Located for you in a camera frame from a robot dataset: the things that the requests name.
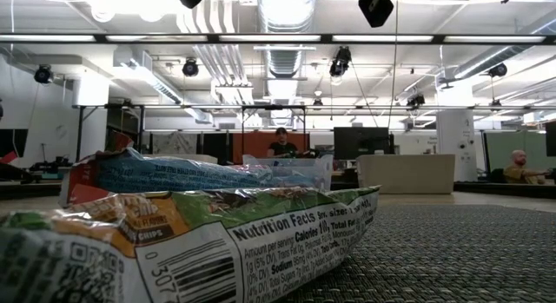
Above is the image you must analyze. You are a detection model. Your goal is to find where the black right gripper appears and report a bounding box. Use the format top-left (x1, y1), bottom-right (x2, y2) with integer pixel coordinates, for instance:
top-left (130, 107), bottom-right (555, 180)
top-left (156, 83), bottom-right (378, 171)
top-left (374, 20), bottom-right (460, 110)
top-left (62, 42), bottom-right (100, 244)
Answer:
top-left (358, 0), bottom-right (396, 29)

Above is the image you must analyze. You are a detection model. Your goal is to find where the red and blue granola bar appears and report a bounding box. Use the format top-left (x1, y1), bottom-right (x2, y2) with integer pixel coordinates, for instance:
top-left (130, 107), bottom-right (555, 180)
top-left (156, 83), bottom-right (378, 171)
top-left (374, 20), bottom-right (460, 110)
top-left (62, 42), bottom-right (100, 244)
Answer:
top-left (58, 131), bottom-right (317, 207)

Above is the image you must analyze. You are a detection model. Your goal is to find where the orange and green granola bar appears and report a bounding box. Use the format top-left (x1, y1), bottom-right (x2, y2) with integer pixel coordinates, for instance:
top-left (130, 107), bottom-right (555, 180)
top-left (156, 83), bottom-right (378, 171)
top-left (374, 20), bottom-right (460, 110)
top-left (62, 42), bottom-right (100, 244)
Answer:
top-left (0, 185), bottom-right (381, 303)

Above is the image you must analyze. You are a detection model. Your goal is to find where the black monitor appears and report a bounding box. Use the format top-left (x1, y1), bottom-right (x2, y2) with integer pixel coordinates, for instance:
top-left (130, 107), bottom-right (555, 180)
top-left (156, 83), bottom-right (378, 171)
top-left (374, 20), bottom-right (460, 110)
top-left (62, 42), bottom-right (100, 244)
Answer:
top-left (333, 126), bottom-right (395, 161)

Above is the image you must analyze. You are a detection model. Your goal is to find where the white pillar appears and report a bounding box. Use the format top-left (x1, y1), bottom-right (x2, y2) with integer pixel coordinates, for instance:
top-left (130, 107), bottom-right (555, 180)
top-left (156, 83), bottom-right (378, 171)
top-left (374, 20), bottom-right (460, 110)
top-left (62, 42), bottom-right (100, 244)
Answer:
top-left (435, 83), bottom-right (478, 182)

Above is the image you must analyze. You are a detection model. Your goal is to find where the red panel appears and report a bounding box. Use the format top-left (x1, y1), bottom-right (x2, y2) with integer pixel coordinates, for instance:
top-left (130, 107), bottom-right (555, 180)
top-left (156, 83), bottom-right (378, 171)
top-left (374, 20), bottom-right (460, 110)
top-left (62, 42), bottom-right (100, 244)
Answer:
top-left (232, 131), bottom-right (311, 165)

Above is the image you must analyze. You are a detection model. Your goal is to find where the clear plastic bin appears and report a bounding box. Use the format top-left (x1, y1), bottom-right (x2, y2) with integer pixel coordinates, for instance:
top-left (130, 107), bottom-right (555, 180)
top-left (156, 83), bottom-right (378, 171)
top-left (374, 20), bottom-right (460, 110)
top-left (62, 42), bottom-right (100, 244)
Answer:
top-left (242, 153), bottom-right (334, 194)

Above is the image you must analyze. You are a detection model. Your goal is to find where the person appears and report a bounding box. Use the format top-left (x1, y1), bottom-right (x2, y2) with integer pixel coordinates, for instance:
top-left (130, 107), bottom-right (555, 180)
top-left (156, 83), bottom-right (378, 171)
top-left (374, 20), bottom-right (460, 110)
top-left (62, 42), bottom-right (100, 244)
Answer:
top-left (266, 127), bottom-right (301, 159)
top-left (488, 149), bottom-right (552, 185)

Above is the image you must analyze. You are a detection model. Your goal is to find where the light grey plastic bin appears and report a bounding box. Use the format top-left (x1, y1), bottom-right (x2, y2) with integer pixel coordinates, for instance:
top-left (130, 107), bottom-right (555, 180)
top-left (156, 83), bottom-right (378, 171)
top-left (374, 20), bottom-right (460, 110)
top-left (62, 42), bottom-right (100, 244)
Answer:
top-left (356, 153), bottom-right (457, 195)

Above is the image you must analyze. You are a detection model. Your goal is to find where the green partition curtain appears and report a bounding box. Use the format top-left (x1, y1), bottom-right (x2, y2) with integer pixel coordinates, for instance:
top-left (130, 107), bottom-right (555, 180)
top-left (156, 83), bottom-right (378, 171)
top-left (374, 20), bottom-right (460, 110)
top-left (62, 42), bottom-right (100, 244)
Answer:
top-left (484, 129), bottom-right (556, 187)

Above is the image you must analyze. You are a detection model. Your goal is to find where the grey woven placemat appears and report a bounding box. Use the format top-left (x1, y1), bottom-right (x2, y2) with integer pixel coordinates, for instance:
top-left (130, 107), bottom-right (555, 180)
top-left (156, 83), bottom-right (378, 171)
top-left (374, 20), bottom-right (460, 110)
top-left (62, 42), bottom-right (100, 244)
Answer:
top-left (277, 202), bottom-right (556, 303)

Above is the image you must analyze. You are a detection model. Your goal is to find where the black aluminium table frame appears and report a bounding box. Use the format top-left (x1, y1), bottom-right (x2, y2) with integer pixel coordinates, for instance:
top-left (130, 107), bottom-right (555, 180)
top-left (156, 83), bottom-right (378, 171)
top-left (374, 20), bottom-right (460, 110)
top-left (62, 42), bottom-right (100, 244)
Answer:
top-left (0, 32), bottom-right (556, 200)

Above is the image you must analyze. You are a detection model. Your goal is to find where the silver ventilation duct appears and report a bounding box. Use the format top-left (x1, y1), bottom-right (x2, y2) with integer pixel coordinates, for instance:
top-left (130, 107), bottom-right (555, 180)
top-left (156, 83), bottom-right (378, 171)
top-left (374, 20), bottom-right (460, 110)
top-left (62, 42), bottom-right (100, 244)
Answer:
top-left (255, 0), bottom-right (318, 111)

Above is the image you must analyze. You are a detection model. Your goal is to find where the black background rig frame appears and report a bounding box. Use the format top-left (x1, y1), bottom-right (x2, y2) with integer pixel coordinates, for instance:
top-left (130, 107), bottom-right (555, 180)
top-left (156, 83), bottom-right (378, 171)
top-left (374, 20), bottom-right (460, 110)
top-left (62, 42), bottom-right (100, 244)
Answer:
top-left (71, 103), bottom-right (556, 156)

